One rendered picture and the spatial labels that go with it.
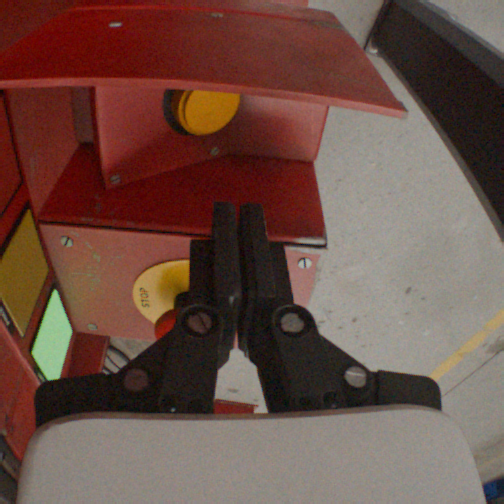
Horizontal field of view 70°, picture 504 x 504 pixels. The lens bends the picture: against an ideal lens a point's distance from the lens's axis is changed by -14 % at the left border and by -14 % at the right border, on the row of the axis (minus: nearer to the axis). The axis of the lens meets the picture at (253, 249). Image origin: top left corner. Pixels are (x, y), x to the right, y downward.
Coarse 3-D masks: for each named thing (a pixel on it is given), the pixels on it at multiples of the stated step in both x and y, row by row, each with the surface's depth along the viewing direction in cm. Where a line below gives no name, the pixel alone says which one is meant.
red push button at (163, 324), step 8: (176, 296) 24; (184, 296) 23; (176, 304) 23; (184, 304) 23; (168, 312) 21; (176, 312) 21; (160, 320) 22; (168, 320) 21; (160, 328) 22; (168, 328) 21; (160, 336) 22
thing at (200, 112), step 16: (176, 96) 20; (192, 96) 20; (208, 96) 20; (224, 96) 21; (176, 112) 21; (192, 112) 21; (208, 112) 21; (224, 112) 22; (192, 128) 21; (208, 128) 22
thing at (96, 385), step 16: (48, 384) 9; (64, 384) 9; (80, 384) 9; (96, 384) 9; (112, 384) 9; (48, 400) 9; (64, 400) 9; (80, 400) 9; (96, 400) 9; (112, 400) 9; (48, 416) 8
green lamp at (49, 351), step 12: (48, 312) 21; (60, 312) 23; (48, 324) 21; (60, 324) 23; (48, 336) 21; (60, 336) 23; (36, 348) 20; (48, 348) 21; (60, 348) 23; (36, 360) 20; (48, 360) 21; (60, 360) 23; (48, 372) 21
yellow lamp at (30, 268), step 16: (32, 224) 18; (16, 240) 17; (32, 240) 19; (16, 256) 17; (32, 256) 19; (0, 272) 15; (16, 272) 17; (32, 272) 19; (0, 288) 16; (16, 288) 17; (32, 288) 19; (16, 304) 17; (32, 304) 19; (16, 320) 17
